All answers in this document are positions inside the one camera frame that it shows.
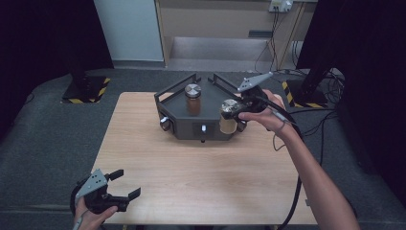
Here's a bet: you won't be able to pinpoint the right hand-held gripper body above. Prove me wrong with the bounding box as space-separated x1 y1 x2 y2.
237 71 275 115

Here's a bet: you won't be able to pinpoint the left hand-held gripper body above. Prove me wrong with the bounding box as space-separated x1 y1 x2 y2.
69 168 130 216

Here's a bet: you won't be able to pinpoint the light tan jar silver lid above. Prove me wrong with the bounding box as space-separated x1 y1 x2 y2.
218 98 244 135

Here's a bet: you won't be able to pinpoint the black angled rack with knobs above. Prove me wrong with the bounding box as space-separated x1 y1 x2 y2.
153 72 256 144

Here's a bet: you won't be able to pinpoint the dark brown jar silver lid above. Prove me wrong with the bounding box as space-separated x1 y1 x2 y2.
184 82 203 117

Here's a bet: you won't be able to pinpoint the person's right hand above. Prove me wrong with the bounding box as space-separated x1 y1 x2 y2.
237 88 293 136

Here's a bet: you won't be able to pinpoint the person's left hand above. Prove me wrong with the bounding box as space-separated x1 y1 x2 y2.
73 196 120 230

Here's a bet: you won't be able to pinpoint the striped black stand base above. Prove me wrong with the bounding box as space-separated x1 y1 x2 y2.
281 79 330 109
60 75 112 104

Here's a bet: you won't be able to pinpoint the wooden cabinet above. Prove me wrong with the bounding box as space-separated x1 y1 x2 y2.
154 0 318 71

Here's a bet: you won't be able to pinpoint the white power strip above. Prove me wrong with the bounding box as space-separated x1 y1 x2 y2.
268 0 294 14

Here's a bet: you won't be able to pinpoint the black curtain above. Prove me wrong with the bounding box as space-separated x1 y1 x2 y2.
0 0 115 147
296 0 406 207

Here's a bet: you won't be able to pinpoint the white panel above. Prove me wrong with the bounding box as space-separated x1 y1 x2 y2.
92 0 165 62

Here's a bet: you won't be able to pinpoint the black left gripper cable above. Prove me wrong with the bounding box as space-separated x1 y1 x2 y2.
69 186 80 221

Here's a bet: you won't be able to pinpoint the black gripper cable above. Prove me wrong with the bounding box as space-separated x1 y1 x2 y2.
257 95 305 230
69 186 80 221

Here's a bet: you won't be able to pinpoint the black cables from power strip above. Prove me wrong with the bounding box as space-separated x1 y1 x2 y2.
254 11 282 75

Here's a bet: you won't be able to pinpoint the black floor cables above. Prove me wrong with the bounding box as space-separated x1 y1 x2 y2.
286 68 346 167

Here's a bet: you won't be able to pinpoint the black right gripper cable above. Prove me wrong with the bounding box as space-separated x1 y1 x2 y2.
257 95 305 230

